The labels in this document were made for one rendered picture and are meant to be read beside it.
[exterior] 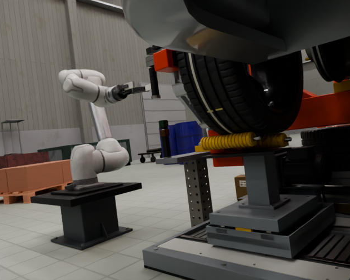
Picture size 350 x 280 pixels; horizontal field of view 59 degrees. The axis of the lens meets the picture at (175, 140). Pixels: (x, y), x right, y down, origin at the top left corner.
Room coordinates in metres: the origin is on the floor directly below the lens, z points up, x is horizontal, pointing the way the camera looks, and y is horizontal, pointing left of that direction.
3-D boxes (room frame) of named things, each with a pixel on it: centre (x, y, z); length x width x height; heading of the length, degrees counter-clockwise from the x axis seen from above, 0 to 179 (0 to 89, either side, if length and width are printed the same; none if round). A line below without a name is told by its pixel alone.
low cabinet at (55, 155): (8.56, 2.51, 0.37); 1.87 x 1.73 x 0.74; 138
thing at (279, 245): (1.36, -0.39, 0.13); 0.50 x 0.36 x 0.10; 137
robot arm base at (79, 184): (1.96, 0.61, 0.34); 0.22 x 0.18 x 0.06; 129
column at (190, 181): (1.87, -0.10, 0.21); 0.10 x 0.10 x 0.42; 47
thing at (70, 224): (1.97, 0.60, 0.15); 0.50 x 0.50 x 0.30; 48
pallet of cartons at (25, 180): (4.45, 1.96, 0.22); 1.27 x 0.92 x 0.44; 150
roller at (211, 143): (1.28, -0.21, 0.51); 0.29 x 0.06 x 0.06; 47
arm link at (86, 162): (1.98, 0.59, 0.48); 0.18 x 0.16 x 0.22; 130
